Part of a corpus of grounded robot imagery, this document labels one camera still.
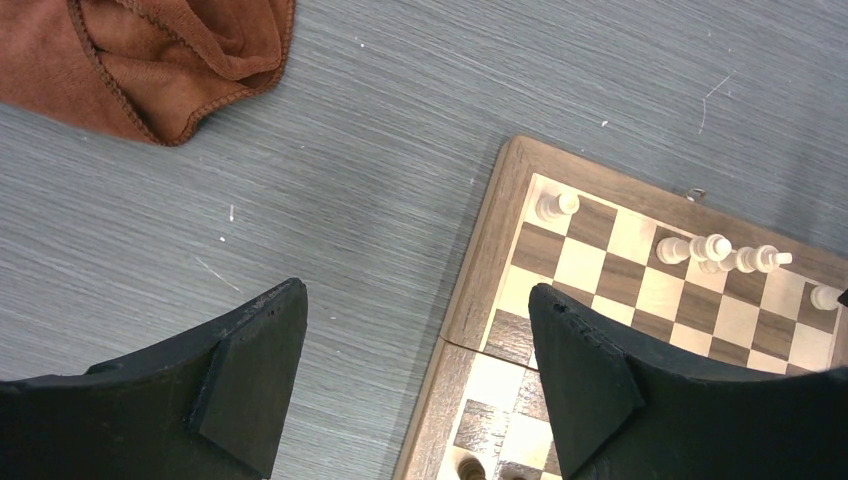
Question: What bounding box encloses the wooden chessboard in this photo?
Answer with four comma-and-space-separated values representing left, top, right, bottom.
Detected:
393, 136, 847, 479

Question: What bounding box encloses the light wooden queen piece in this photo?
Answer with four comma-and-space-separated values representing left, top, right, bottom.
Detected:
656, 234, 732, 264

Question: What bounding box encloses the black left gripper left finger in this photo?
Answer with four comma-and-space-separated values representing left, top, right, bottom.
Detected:
1, 278, 308, 479

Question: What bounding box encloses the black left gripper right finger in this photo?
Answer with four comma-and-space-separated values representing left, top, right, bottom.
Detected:
528, 284, 847, 479

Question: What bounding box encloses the light wooden king piece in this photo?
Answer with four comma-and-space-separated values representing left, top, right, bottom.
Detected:
699, 245, 793, 274

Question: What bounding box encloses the light wooden rook corner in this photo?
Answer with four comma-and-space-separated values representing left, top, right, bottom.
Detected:
535, 192, 580, 223

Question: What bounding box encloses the dark pawn far left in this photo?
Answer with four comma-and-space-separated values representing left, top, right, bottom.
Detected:
457, 457, 486, 480

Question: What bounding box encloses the brown cloth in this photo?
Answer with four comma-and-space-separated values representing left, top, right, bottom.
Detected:
1, 0, 296, 146

